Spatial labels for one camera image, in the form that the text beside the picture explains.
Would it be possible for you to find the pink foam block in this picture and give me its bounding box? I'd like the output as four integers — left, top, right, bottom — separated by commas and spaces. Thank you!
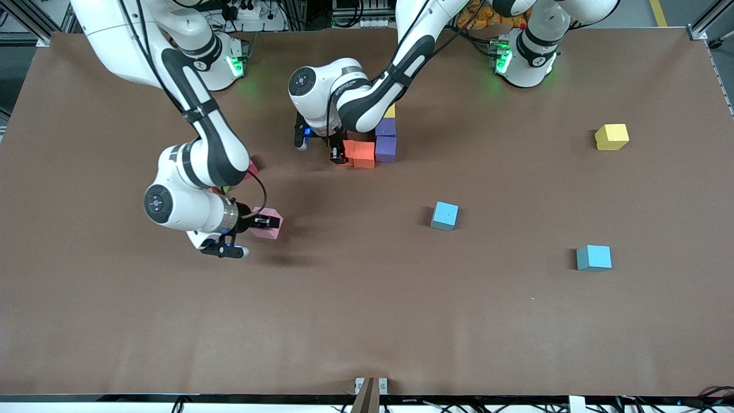
250, 207, 284, 240

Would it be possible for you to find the blue foam block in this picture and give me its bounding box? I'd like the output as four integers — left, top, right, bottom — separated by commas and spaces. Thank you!
576, 245, 612, 272
430, 201, 459, 232

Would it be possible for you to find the large table cover mat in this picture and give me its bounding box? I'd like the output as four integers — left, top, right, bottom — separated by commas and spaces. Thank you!
0, 28, 734, 398

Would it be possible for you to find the black electronics rack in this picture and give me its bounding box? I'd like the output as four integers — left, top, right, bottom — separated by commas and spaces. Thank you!
331, 0, 402, 29

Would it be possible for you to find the white power strip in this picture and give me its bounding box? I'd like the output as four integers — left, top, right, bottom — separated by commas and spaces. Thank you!
227, 0, 266, 21

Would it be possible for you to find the bag of orange items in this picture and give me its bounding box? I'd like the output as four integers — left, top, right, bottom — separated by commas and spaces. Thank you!
458, 0, 529, 30

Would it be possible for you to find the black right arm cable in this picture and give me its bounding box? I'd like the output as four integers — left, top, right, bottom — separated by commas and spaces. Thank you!
244, 170, 268, 220

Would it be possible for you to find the metal clamp bracket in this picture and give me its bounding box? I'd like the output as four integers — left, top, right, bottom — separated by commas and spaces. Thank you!
351, 376, 389, 413

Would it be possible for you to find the aluminium frame profile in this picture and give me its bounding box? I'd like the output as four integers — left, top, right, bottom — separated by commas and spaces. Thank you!
687, 0, 734, 42
0, 0, 78, 48

